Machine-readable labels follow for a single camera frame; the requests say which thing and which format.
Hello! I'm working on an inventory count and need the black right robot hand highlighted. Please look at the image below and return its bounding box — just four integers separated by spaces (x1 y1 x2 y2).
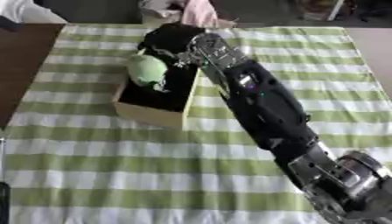
136 22 207 68

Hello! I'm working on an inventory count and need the pale green soft toy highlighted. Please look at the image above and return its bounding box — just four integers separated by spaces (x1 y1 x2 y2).
123 53 171 88

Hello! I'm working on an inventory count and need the tan cardboard box black inside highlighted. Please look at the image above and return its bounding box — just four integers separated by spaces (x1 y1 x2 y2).
111 49 202 130

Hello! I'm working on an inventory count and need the pink cloth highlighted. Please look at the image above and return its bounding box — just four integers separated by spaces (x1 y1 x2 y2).
180 0 221 28

